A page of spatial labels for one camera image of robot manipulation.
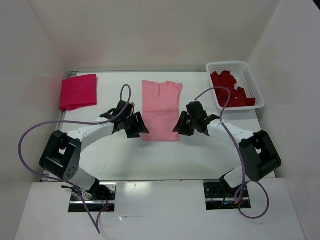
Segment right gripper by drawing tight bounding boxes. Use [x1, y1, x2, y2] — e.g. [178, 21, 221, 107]
[173, 111, 197, 136]

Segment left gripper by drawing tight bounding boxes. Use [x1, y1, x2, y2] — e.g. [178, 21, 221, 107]
[123, 112, 149, 139]

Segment dark red t shirt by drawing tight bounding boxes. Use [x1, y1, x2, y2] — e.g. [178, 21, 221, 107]
[210, 71, 256, 108]

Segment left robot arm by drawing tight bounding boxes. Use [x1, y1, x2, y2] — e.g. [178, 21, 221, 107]
[39, 100, 149, 200]

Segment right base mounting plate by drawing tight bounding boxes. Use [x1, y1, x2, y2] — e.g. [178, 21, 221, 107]
[203, 179, 239, 211]

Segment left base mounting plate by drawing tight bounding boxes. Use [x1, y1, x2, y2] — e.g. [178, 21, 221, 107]
[68, 182, 117, 213]

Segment base mounting plate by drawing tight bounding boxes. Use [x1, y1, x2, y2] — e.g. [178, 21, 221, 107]
[68, 182, 117, 213]
[203, 179, 239, 211]

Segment magenta t shirt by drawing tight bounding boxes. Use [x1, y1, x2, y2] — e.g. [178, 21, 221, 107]
[59, 74, 98, 111]

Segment pink t shirt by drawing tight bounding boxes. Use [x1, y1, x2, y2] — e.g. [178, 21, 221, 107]
[142, 80, 183, 142]

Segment white plastic basket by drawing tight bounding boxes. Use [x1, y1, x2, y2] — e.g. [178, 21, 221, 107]
[206, 61, 265, 111]

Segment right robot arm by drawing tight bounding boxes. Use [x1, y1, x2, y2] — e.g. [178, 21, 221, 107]
[173, 101, 282, 197]

